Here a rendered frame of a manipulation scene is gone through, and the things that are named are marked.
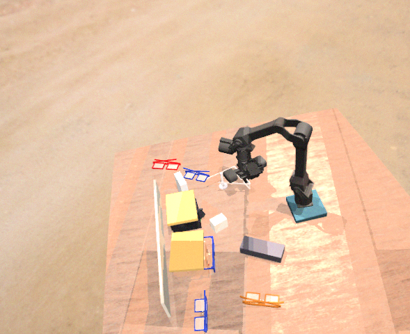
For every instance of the orange-framed glasses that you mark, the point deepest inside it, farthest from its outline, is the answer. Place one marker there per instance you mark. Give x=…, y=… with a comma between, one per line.
x=253, y=298

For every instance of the red glasses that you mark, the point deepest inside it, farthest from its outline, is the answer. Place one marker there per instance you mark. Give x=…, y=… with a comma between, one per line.
x=170, y=166

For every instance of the white rectangular panel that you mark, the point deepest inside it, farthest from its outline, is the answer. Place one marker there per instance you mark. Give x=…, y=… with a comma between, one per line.
x=161, y=250

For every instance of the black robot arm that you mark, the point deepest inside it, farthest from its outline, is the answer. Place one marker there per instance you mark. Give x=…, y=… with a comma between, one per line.
x=300, y=183

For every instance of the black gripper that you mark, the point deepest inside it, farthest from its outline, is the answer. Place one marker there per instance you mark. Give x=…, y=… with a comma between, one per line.
x=231, y=175

